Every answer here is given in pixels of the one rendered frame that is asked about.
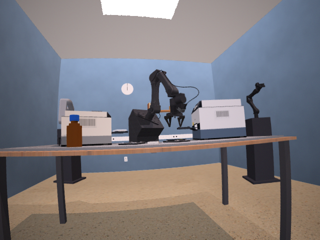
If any brown bottle with blue cap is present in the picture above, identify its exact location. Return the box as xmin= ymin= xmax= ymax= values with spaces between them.
xmin=66 ymin=114 xmax=82 ymax=147

